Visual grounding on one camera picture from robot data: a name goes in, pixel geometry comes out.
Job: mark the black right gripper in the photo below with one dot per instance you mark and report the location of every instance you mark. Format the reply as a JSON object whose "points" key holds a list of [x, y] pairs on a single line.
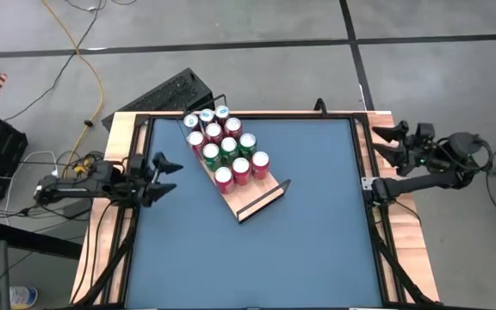
{"points": [[418, 155]]}

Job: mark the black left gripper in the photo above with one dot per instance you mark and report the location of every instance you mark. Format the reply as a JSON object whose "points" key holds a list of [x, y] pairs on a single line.
{"points": [[138, 189]]}

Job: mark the red Fanta strawberry can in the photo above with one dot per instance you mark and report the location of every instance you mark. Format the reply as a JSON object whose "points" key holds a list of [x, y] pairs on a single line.
{"points": [[213, 130], [260, 158], [233, 125], [196, 138], [241, 165], [223, 174]]}

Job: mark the green Sprite can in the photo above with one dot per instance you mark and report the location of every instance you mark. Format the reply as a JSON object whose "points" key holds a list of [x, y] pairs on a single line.
{"points": [[247, 141], [229, 145], [211, 151]]}

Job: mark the blue silver Red Bull can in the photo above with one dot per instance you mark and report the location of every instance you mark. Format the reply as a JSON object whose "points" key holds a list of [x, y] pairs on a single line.
{"points": [[222, 112], [191, 121], [207, 115]]}

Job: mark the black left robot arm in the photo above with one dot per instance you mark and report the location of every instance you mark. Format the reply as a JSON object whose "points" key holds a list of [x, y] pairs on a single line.
{"points": [[80, 187]]}

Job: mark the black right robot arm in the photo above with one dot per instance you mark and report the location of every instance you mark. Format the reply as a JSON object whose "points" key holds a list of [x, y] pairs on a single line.
{"points": [[446, 172]]}

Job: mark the grey metal mounting plate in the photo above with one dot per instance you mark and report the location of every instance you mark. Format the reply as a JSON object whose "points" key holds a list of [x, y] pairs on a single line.
{"points": [[367, 184]]}

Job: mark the black floor bar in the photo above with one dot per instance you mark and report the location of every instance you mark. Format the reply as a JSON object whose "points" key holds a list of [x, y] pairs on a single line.
{"points": [[37, 241]]}

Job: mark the black plastic crate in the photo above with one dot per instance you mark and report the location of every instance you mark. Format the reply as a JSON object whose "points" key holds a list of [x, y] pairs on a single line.
{"points": [[2, 155]]}

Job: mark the white labelled bottle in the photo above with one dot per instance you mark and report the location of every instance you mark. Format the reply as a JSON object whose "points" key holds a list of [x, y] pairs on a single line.
{"points": [[22, 297]]}

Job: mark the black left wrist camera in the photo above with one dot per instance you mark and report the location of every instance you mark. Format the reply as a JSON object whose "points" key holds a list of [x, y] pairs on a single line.
{"points": [[137, 163]]}

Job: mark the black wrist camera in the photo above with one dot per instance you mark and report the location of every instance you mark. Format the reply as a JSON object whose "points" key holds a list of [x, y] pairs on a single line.
{"points": [[425, 130], [137, 163]]}

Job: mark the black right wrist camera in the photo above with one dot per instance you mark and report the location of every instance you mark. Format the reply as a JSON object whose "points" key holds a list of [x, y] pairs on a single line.
{"points": [[425, 130]]}

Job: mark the wooden shelf with black frame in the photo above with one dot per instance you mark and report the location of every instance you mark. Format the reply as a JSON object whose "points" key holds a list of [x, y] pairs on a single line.
{"points": [[254, 196]]}

